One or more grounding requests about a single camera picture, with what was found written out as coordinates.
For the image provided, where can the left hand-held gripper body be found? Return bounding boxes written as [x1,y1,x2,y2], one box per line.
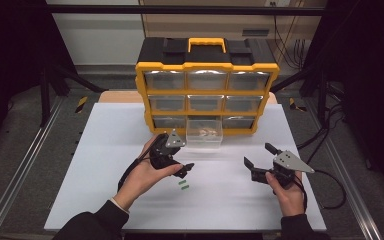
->
[149,129,186,170]

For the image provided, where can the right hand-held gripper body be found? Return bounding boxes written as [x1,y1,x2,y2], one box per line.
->
[250,149,315,195]

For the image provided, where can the clear drawer with brown contents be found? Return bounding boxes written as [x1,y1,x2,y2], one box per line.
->
[185,119,224,150]

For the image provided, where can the yellow black drawer organizer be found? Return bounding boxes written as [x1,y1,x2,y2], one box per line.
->
[134,37,280,136]

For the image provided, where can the person's right hand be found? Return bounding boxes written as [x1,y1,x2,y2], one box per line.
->
[265,170,306,218]

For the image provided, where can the person's left hand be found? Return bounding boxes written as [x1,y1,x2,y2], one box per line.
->
[113,134,184,212]

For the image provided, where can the yellow black hazard tape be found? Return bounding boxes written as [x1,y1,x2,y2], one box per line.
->
[75,96,89,114]
[288,97,307,113]

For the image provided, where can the white table cover sheet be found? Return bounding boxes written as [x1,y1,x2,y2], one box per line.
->
[43,101,328,233]

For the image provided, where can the group of clear plastic drawers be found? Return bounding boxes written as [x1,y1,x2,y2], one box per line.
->
[143,69,271,130]

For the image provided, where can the wooden table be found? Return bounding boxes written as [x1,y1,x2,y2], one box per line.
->
[98,90,278,105]

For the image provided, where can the black metal stand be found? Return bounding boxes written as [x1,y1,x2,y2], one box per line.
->
[271,63,335,125]
[39,64,108,128]

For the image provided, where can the dark curtain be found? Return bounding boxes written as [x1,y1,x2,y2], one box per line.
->
[0,0,78,161]
[304,0,384,201]

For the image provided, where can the black floor cables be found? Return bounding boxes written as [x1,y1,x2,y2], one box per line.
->
[296,83,348,163]

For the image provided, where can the left hand-held gripper cable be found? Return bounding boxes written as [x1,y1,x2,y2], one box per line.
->
[117,134,168,192]

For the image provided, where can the hand-held gripper cable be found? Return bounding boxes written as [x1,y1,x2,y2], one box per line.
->
[117,134,168,192]
[313,169,347,210]

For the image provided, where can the right hand-held gripper cable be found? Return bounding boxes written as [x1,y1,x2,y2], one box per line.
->
[313,169,347,210]

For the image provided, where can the aluminium floor rail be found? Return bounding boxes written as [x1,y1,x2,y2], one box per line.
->
[0,96,64,240]
[306,99,384,240]

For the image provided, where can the hanging black wall cables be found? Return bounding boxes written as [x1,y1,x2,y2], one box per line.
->
[272,2,312,70]

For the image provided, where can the grey wall outlet plate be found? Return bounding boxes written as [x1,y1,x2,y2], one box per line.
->
[241,29,270,37]

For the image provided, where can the black horizontal frame bar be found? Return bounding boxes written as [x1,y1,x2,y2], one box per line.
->
[46,4,328,16]

